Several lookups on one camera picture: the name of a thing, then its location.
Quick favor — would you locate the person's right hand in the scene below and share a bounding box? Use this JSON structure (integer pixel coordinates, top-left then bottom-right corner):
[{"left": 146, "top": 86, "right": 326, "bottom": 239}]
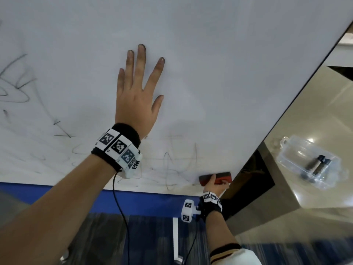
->
[{"left": 203, "top": 175, "right": 230, "bottom": 197}]

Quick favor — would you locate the person's left hand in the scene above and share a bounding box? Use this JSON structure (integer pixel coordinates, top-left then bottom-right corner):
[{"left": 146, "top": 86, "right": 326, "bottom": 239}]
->
[{"left": 115, "top": 43, "right": 165, "bottom": 140}]

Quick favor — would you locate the red and black whiteboard eraser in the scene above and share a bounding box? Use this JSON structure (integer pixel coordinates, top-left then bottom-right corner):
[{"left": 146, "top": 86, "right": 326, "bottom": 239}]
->
[{"left": 199, "top": 172, "right": 232, "bottom": 187}]

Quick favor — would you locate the person's right forearm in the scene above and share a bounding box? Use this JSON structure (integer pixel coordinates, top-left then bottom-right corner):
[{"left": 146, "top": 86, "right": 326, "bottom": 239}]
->
[{"left": 205, "top": 211, "right": 242, "bottom": 257}]

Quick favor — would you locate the person's left forearm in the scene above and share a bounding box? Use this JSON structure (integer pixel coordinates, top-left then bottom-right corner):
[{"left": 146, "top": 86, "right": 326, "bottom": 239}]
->
[{"left": 0, "top": 154, "right": 120, "bottom": 265}]

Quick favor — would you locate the black wristband with marker tags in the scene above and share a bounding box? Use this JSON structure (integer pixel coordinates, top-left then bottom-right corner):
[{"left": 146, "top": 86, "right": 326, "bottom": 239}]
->
[
  {"left": 181, "top": 191, "right": 223, "bottom": 223},
  {"left": 91, "top": 123, "right": 143, "bottom": 179}
]

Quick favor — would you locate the white whiteboard with black scribbles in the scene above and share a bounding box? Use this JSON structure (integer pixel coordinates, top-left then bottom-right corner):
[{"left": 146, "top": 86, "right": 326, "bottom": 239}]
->
[{"left": 0, "top": 0, "right": 353, "bottom": 197}]

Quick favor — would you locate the white whiteboard stand leg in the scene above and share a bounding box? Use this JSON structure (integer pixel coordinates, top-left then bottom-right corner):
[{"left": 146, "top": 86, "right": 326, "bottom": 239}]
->
[{"left": 173, "top": 217, "right": 184, "bottom": 264}]

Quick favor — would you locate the white sleeve with striped cuff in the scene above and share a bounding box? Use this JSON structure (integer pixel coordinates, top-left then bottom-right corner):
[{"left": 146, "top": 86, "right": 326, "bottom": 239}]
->
[{"left": 209, "top": 243, "right": 262, "bottom": 265}]

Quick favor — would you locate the clear plastic box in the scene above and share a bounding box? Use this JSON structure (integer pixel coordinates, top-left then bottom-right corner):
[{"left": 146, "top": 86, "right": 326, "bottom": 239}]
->
[{"left": 276, "top": 136, "right": 349, "bottom": 190}]

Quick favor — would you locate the shiny beige counter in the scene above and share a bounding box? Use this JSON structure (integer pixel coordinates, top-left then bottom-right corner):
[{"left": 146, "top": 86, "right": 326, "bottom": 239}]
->
[{"left": 221, "top": 22, "right": 353, "bottom": 238}]

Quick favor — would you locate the thin black cable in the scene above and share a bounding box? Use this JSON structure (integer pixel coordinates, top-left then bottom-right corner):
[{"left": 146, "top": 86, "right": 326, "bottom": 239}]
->
[
  {"left": 183, "top": 215, "right": 199, "bottom": 265},
  {"left": 112, "top": 171, "right": 132, "bottom": 265}
]

